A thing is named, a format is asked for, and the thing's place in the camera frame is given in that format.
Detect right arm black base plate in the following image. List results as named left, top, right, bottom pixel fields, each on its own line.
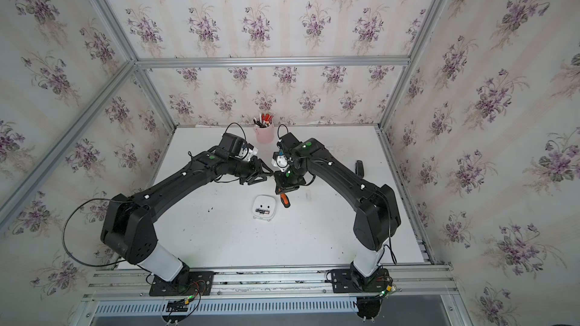
left=326, top=267, right=396, bottom=296

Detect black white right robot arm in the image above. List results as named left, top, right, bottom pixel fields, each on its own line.
left=273, top=133, right=401, bottom=279

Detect red and black pens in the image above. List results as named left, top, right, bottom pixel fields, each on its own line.
left=253, top=113, right=273, bottom=128

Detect pink pen cup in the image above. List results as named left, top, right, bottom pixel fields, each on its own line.
left=254, top=125, right=275, bottom=144

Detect orange handled screwdriver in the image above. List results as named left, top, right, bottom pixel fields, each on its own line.
left=279, top=193, right=291, bottom=208

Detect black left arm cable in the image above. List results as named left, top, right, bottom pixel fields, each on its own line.
left=62, top=198, right=125, bottom=268

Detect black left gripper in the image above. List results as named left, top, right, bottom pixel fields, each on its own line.
left=226, top=155, right=275, bottom=186

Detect white square alarm clock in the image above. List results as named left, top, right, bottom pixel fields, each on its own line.
left=251, top=195, right=277, bottom=222

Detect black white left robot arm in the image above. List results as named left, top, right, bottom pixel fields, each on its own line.
left=101, top=151, right=273, bottom=282

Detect white ventilation grille strip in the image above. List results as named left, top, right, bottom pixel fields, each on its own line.
left=95, top=297, right=358, bottom=317

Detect aluminium front rail frame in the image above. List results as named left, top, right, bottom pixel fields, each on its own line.
left=81, top=264, right=459, bottom=301

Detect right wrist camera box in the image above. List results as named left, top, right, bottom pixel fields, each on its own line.
left=273, top=132, right=301, bottom=165

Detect small black remote device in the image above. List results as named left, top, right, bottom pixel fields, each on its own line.
left=355, top=160, right=365, bottom=178

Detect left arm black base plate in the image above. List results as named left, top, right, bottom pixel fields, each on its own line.
left=149, top=270, right=215, bottom=297

